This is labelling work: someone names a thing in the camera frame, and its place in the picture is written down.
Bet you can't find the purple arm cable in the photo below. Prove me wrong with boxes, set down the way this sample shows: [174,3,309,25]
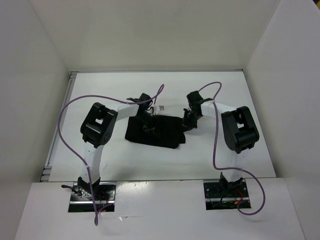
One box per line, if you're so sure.
[198,81,266,215]
[58,83,165,226]

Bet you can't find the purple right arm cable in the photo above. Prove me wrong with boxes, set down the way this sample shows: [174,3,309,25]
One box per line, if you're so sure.
[198,81,266,215]

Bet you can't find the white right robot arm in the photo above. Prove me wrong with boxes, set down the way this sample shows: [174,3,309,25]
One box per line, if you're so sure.
[182,90,260,197]

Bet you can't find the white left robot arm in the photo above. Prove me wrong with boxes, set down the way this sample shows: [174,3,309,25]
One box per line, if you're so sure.
[77,93,156,200]

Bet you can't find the black fabric skirt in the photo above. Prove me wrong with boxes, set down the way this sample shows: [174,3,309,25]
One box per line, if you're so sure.
[125,115,186,149]

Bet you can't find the metal base plate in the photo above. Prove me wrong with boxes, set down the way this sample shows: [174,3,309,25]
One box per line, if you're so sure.
[203,179,251,211]
[68,182,118,213]

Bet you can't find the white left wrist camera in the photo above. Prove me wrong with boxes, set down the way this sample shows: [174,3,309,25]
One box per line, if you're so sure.
[152,105,165,114]

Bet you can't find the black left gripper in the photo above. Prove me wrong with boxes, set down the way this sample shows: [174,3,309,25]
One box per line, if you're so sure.
[135,112,162,140]

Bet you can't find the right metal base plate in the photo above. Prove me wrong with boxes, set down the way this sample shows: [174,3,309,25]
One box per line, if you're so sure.
[203,179,251,211]

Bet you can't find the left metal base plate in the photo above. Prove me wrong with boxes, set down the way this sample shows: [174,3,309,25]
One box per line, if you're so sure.
[68,182,118,213]

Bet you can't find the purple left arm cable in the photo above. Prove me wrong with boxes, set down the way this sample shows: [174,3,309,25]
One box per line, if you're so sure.
[58,83,165,226]

